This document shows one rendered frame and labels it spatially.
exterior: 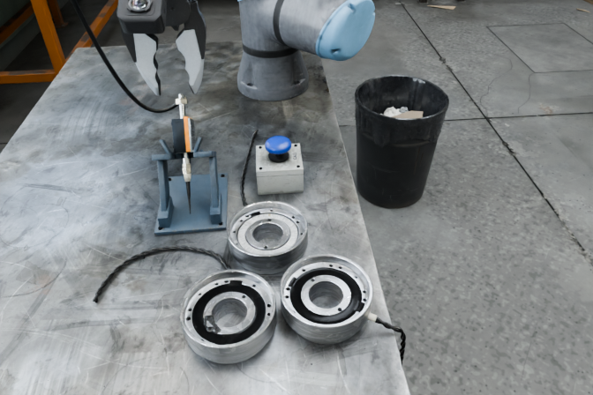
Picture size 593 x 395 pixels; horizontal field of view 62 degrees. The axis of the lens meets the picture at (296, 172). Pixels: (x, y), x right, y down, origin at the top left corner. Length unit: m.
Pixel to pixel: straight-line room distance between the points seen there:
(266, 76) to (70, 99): 0.41
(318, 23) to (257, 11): 0.14
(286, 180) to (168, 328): 0.28
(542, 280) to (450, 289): 0.31
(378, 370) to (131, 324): 0.28
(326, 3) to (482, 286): 1.17
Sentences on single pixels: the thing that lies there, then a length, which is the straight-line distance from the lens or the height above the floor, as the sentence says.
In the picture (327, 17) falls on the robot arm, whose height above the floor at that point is 1.00.
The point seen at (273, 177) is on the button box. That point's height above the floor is 0.83.
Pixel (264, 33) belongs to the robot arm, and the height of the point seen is 0.93.
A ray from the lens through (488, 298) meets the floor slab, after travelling 1.74.
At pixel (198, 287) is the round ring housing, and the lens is 0.59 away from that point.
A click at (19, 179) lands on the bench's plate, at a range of 0.91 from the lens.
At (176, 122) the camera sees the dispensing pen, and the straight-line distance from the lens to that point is 0.69.
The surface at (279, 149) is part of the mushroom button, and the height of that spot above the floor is 0.87.
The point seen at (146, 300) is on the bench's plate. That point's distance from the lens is 0.64.
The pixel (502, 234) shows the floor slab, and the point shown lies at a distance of 1.97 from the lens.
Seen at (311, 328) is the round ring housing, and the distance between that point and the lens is 0.55.
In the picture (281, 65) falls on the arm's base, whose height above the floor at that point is 0.87.
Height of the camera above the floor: 1.28
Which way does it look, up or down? 37 degrees down
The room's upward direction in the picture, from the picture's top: 1 degrees counter-clockwise
